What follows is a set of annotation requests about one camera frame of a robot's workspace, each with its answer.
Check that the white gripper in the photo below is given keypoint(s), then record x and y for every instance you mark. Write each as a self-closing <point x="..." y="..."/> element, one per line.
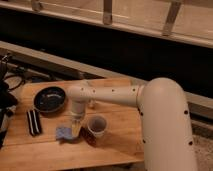
<point x="77" y="110"/>

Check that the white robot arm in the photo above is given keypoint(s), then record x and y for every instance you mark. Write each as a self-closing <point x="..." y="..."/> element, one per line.
<point x="167" y="132"/>

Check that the dark ceramic bowl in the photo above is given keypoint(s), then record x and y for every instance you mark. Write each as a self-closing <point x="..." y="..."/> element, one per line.
<point x="49" y="99"/>

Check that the dark brown small object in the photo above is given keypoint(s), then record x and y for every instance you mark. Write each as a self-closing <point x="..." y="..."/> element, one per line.
<point x="89" y="138"/>

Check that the small clear glass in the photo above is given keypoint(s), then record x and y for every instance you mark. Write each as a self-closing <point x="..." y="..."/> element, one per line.
<point x="91" y="104"/>

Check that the wooden board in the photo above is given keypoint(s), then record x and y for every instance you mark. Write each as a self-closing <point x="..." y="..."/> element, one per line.
<point x="122" y="142"/>

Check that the black white striped block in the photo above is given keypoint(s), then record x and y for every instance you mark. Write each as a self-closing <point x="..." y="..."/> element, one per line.
<point x="34" y="123"/>

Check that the metal rail frame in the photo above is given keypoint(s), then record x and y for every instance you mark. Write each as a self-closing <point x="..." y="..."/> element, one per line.
<point x="199" y="105"/>

